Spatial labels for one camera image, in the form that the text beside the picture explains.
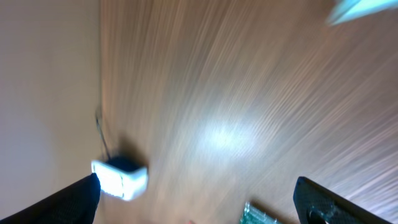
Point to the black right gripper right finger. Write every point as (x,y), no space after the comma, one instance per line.
(316,204)

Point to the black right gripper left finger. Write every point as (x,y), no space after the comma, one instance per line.
(75,204)

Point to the green 3M gloves pack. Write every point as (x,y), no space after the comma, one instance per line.
(252,215)

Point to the mint green wipes pack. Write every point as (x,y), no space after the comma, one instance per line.
(348,10)

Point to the white barcode scanner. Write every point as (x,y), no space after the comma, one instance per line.
(121,177)

